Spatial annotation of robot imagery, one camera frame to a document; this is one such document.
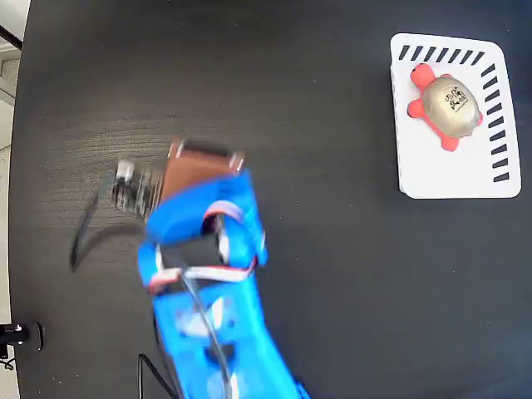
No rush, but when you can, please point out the red turtle toy silver shell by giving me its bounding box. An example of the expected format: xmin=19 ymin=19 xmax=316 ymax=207
xmin=406 ymin=62 xmax=485 ymax=152

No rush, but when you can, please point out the white plastic tray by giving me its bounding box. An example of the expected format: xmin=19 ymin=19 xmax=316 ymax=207
xmin=389 ymin=32 xmax=522 ymax=200

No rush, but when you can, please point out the black diagonal bar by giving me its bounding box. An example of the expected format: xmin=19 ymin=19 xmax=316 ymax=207
xmin=0 ymin=24 xmax=24 ymax=50

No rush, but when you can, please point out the black table clamp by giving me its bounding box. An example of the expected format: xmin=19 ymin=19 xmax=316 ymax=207
xmin=0 ymin=322 xmax=45 ymax=361

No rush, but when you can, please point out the bare circuit board camera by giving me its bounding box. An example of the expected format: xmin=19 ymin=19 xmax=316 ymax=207
xmin=111 ymin=159 xmax=164 ymax=218

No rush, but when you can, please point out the red white servo wire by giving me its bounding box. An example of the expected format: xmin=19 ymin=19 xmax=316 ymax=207
xmin=150 ymin=239 xmax=258 ymax=293

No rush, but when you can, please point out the black camera cable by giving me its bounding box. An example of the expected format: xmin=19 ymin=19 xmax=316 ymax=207
xmin=69 ymin=189 xmax=180 ymax=399

